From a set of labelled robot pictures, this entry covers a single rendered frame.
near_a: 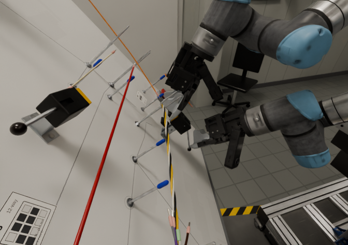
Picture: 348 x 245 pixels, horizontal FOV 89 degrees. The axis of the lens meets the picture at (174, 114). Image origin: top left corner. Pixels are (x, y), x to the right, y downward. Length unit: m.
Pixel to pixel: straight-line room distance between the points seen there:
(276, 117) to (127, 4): 2.06
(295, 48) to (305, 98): 0.13
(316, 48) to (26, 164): 0.47
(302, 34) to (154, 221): 0.42
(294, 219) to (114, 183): 1.40
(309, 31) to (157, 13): 2.07
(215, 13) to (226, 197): 1.53
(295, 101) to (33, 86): 0.51
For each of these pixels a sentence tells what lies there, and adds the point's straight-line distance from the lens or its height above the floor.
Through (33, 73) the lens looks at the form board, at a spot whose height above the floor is 1.36.
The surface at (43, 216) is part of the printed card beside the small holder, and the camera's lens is 0.27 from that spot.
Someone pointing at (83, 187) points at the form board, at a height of 1.24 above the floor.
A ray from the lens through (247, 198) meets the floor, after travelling 1.80.
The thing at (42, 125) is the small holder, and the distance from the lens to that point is 0.30.
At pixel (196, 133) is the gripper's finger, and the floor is 1.09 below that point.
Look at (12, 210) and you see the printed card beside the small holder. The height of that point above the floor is 1.29.
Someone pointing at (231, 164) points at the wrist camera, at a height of 1.08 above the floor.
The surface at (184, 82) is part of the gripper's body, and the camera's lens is 0.47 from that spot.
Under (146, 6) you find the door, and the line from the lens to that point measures 2.34.
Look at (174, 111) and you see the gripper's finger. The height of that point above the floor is 1.19.
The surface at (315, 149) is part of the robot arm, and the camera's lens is 0.54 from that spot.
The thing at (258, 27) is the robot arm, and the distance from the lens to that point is 0.48.
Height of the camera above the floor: 1.47
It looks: 35 degrees down
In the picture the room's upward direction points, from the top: straight up
